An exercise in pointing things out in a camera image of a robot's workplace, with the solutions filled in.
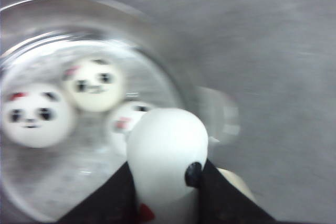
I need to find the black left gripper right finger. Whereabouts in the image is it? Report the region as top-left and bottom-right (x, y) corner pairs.
(199, 161), (276, 223)

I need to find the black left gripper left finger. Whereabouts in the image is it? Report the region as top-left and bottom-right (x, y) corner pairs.
(59, 163), (138, 223)

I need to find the panda bun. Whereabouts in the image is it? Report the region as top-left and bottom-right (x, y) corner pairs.
(127, 108), (208, 223)
(62, 57), (126, 112)
(1, 83), (77, 148)
(105, 101), (156, 157)

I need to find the stainless steel steamer pot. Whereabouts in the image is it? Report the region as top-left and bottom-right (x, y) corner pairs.
(1, 0), (240, 223)

